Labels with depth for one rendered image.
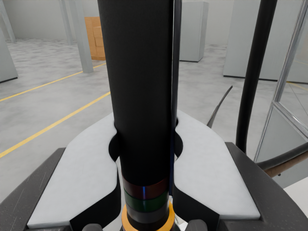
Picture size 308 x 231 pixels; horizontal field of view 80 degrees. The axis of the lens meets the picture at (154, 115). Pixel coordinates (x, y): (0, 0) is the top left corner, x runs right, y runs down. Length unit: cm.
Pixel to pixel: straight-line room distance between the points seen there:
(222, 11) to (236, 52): 683
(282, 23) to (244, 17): 82
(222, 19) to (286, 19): 696
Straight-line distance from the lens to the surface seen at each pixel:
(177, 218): 20
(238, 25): 550
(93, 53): 857
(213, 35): 1229
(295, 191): 57
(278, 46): 560
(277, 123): 156
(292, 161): 31
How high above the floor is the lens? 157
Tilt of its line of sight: 28 degrees down
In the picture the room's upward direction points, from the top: 1 degrees counter-clockwise
